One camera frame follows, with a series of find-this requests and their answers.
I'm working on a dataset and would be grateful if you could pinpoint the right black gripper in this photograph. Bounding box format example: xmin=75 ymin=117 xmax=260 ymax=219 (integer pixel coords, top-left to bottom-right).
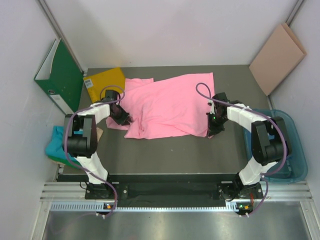
xmin=206 ymin=111 xmax=228 ymax=137

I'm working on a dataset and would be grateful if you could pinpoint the pink t shirt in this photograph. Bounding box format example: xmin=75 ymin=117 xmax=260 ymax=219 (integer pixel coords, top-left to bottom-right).
xmin=106 ymin=72 xmax=215 ymax=140

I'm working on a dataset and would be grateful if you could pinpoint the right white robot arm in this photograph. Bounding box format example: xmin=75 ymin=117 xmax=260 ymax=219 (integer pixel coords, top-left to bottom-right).
xmin=207 ymin=92 xmax=292 ymax=198

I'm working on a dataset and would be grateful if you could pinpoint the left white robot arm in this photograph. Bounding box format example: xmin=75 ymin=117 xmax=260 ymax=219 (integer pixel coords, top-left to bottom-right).
xmin=62 ymin=89 xmax=132 ymax=199

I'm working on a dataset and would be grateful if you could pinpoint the blue t shirt in bin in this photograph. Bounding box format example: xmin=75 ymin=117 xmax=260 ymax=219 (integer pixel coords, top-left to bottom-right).
xmin=243 ymin=134 xmax=294 ymax=173

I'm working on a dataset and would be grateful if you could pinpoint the yellow padded envelope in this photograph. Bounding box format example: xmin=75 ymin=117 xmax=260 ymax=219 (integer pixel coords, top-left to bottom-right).
xmin=83 ymin=67 xmax=126 ymax=103

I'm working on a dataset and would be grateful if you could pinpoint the green folded t shirt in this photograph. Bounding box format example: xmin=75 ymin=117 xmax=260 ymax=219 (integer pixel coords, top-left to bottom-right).
xmin=48 ymin=155 xmax=73 ymax=167

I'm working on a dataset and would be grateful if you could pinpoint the teal folded t shirt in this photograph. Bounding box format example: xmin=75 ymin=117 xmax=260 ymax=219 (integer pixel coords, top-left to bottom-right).
xmin=44 ymin=125 xmax=67 ymax=159

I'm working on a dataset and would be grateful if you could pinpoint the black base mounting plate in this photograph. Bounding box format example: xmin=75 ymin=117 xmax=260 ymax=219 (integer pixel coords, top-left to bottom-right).
xmin=84 ymin=173 xmax=263 ymax=208

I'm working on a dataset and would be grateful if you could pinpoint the beige paper folder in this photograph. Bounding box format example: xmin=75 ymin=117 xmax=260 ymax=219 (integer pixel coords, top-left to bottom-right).
xmin=249 ymin=23 xmax=307 ymax=96

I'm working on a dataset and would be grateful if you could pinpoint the teal plastic bin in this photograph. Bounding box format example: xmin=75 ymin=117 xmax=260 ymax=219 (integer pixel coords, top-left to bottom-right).
xmin=254 ymin=108 xmax=308 ymax=184

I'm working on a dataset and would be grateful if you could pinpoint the green ring binder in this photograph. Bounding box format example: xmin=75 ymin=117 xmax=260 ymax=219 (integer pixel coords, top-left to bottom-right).
xmin=34 ymin=39 xmax=83 ymax=115

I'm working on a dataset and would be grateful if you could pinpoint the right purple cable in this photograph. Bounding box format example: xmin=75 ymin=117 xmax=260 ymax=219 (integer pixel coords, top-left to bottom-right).
xmin=195 ymin=82 xmax=288 ymax=217

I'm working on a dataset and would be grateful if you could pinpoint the purple cable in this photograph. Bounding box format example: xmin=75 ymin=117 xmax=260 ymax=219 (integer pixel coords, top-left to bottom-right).
xmin=63 ymin=85 xmax=126 ymax=217
xmin=195 ymin=82 xmax=288 ymax=217

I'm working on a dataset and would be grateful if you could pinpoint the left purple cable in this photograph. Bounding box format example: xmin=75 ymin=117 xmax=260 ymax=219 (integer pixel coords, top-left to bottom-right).
xmin=63 ymin=85 xmax=126 ymax=217

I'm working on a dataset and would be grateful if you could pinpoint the grey slotted cable duct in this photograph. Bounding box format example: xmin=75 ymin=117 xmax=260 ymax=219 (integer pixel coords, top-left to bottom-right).
xmin=50 ymin=202 xmax=250 ymax=212

